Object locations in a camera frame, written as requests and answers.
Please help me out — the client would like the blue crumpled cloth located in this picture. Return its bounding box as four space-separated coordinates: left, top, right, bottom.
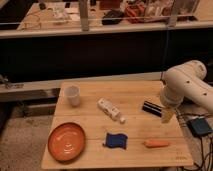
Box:
103 133 128 149

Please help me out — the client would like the wooden table board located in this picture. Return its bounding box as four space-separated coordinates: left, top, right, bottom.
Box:
42 81 193 169

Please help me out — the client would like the black bag on bench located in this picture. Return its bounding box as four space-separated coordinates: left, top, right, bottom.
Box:
102 10 124 25

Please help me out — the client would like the white plastic bottle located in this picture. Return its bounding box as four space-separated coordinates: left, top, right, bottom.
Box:
97 98 125 124

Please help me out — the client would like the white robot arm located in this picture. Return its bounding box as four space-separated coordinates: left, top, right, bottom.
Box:
160 60 213 123

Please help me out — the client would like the orange plate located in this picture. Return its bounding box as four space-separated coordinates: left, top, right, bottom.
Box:
47 122 86 162

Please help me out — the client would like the black power adapter box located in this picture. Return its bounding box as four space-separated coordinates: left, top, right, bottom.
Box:
187 118 212 137

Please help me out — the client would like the red object on bench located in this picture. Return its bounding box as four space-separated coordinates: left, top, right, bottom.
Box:
124 4 145 23

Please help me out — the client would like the white ceramic cup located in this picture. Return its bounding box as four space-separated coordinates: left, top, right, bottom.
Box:
64 86 80 107

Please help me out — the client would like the metal frame post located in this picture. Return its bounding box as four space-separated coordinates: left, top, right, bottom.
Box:
79 0 89 31

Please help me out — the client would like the orange pepper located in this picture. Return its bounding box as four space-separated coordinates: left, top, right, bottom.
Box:
143 140 170 148

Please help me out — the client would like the black striped box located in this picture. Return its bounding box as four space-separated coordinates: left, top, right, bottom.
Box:
142 101 162 117

